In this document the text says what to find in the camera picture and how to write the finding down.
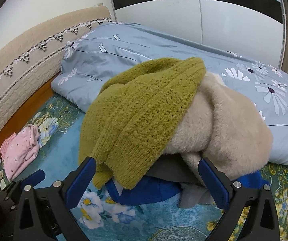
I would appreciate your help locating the white and black wardrobe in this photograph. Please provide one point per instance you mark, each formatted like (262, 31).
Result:
(171, 17)

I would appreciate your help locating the dark grey garment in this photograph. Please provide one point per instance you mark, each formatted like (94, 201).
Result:
(169, 168)

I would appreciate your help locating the teal floral blanket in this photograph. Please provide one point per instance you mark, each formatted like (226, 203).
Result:
(58, 155)

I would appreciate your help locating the green knit sweater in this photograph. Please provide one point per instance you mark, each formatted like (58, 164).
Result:
(139, 110)

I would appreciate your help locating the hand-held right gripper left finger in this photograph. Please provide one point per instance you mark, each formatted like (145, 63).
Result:
(81, 180)

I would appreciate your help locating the beige fluffy garment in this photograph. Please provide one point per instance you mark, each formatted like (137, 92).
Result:
(229, 130)

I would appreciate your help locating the beige quilted headboard cover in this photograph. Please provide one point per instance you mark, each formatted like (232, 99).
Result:
(21, 75)

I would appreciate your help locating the blue floral duvet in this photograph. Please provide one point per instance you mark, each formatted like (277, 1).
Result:
(123, 52)

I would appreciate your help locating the blue garment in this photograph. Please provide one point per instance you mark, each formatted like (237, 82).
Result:
(146, 190)

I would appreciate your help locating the pink dotted garment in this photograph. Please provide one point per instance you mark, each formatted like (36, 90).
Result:
(21, 150)

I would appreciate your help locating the wooden bed frame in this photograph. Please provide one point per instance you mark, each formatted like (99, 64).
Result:
(26, 110)

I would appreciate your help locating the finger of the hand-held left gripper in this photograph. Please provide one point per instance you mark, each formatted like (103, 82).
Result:
(37, 177)

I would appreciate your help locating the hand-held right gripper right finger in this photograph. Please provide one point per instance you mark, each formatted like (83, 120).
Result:
(214, 183)

